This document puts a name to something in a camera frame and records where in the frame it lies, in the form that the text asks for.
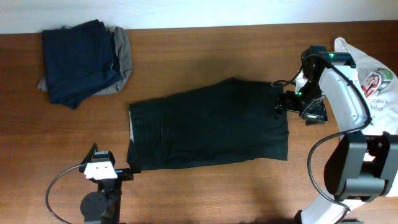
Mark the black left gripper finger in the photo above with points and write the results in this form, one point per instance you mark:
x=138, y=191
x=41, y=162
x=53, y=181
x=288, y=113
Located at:
x=90, y=154
x=135, y=168

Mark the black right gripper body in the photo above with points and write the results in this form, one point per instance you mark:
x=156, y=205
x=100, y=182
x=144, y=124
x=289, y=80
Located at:
x=290, y=102

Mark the black shorts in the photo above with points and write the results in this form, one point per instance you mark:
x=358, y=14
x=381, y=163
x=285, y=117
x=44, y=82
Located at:
x=231, y=121

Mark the red and white shirt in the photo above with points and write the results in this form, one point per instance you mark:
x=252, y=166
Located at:
x=379, y=90

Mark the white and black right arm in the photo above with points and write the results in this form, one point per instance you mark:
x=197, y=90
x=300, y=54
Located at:
x=363, y=166

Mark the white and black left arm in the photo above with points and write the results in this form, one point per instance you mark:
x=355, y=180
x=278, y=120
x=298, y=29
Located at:
x=103, y=205

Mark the folded navy blue garment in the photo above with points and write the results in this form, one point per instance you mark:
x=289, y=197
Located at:
x=79, y=62

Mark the folded grey garment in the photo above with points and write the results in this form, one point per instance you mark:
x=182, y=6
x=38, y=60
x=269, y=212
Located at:
x=122, y=61

